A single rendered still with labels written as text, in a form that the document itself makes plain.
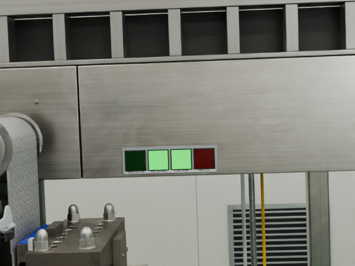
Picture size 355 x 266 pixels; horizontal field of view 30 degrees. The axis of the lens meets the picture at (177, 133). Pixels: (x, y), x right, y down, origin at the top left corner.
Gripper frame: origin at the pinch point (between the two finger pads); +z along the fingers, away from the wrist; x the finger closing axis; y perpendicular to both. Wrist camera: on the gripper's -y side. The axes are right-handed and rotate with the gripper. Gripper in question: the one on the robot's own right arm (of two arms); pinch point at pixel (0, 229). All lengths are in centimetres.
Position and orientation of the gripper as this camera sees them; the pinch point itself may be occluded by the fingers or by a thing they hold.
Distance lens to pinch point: 141.1
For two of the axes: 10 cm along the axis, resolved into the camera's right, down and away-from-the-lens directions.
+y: -0.6, -10.0, -0.5
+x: -10.0, 0.6, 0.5
